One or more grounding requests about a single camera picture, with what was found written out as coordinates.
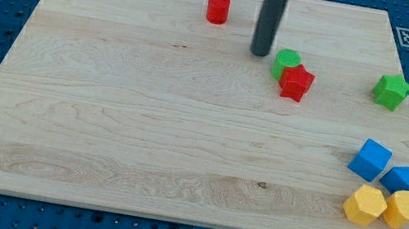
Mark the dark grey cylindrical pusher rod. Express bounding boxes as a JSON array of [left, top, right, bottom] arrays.
[[250, 0, 288, 57]]

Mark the red star block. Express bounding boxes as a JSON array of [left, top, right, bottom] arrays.
[[278, 64, 315, 102]]

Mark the green star block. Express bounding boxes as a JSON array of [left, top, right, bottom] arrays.
[[373, 74, 409, 111]]

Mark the red cylinder block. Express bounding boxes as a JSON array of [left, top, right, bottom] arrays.
[[206, 0, 231, 25]]

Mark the green cylinder block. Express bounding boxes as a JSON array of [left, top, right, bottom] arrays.
[[270, 48, 302, 81]]

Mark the light wooden board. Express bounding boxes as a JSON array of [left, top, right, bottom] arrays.
[[0, 0, 409, 229]]

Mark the blue cube block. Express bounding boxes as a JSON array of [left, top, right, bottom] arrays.
[[347, 139, 393, 182]]

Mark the blue triangle block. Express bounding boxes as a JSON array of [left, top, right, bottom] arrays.
[[379, 166, 409, 194]]

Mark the yellow hexagon block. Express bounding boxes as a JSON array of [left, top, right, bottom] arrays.
[[342, 185, 388, 227]]

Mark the yellow heart block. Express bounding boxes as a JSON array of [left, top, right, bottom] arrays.
[[382, 190, 409, 229]]

